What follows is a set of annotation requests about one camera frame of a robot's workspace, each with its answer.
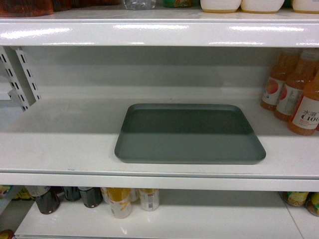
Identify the orange juice bottle middle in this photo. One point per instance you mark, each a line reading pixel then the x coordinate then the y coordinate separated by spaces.
pixel 295 83

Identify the orange juice bottle front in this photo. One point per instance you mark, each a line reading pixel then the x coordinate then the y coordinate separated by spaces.
pixel 305 118

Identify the dark glass bottle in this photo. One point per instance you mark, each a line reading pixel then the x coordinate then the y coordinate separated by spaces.
pixel 91 196

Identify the white label drink can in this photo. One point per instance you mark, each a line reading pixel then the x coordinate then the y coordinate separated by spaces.
pixel 149 199

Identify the grey rectangular serving tray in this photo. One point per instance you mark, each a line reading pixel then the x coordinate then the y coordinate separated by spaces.
pixel 187 134

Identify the dark soy sauce bottle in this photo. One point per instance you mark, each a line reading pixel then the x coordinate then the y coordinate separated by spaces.
pixel 48 202

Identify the white store shelf unit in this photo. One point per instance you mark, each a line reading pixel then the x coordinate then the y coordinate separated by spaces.
pixel 73 75

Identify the yellow white drink can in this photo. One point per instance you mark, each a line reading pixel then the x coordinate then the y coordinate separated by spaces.
pixel 120 203

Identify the orange juice bottle back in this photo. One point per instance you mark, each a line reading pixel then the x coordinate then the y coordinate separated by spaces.
pixel 283 68

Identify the orange juice bottle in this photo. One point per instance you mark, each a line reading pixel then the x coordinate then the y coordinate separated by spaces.
pixel 305 118
pixel 283 68
pixel 295 83

